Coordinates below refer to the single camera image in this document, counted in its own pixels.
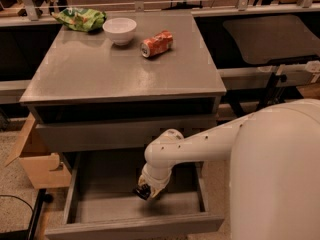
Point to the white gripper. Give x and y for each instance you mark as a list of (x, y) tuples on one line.
[(154, 183)]

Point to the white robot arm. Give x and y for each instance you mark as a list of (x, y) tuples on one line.
[(274, 156)]

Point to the open grey middle drawer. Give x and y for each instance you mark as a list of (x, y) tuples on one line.
[(101, 204)]

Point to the closed grey top drawer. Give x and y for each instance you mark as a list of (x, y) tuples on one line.
[(118, 134)]

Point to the grey drawer cabinet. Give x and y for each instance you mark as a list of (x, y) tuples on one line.
[(87, 78)]

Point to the brown cardboard box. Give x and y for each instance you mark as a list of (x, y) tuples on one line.
[(43, 168)]

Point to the crushed orange soda can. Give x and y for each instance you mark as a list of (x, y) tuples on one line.
[(157, 44)]

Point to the white bowl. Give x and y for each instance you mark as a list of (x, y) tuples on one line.
[(120, 30)]

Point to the green chip bag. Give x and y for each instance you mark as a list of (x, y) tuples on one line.
[(81, 19)]

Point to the metal railing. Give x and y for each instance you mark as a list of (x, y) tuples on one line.
[(35, 12)]

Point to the black rolling table frame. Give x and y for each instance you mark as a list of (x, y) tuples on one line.
[(251, 89)]

